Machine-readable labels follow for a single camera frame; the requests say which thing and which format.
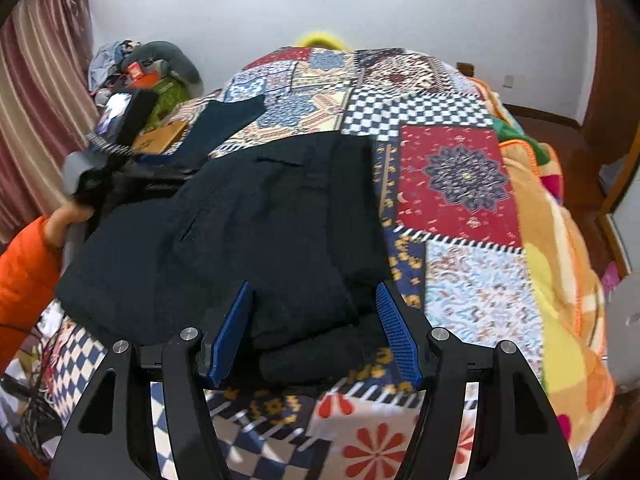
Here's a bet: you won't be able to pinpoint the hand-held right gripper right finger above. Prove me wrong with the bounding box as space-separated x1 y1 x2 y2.
375 281 582 480

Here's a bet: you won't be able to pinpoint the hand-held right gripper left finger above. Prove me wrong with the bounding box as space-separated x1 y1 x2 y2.
50 280 256 480

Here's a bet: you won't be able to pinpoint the grey curved pillow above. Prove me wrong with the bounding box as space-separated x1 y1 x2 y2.
132 40 204 97

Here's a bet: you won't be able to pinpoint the striped pink beige curtain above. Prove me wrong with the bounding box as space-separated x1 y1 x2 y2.
0 0 102 243

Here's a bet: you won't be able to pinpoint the patchwork printed blanket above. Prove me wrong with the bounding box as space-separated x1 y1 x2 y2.
0 46 551 480

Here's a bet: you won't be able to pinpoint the wooden door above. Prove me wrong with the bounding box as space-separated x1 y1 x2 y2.
580 0 640 196

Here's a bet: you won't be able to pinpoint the pink cloth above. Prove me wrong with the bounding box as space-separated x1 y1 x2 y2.
600 262 622 294

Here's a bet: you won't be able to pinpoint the yellow foam tube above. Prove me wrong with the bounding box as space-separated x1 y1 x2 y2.
292 31 352 52

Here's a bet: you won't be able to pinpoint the orange box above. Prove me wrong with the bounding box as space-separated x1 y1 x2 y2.
127 72 167 90

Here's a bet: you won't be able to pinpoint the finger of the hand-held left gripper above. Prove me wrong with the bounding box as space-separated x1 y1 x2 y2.
122 156 202 184

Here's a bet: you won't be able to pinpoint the orange green fleece blanket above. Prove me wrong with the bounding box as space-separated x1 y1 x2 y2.
470 77 617 461

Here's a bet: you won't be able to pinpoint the bamboo lap desk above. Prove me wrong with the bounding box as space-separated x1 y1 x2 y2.
132 121 189 157

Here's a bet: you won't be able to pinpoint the black pants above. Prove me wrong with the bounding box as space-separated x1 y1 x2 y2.
54 95 392 387

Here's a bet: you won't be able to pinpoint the pile of clothes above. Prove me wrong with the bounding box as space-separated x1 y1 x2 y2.
88 38 144 92

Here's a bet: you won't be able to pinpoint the person's left forearm orange sleeve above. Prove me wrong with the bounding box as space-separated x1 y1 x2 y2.
0 215 65 368

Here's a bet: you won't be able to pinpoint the person's left hand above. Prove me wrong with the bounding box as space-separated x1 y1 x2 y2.
43 202 97 249

